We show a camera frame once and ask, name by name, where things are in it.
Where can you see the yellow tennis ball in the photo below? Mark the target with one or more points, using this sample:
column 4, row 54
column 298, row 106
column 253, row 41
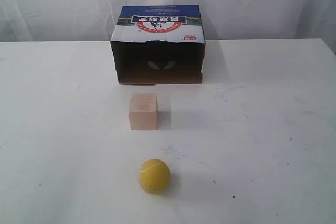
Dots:
column 154, row 176

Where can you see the blue white cardboard box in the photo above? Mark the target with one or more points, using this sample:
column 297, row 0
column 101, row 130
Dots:
column 159, row 44

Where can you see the white backdrop curtain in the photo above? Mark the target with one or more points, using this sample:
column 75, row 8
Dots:
column 71, row 20

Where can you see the light wooden cube block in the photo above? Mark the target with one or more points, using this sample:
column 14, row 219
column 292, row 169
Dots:
column 143, row 111

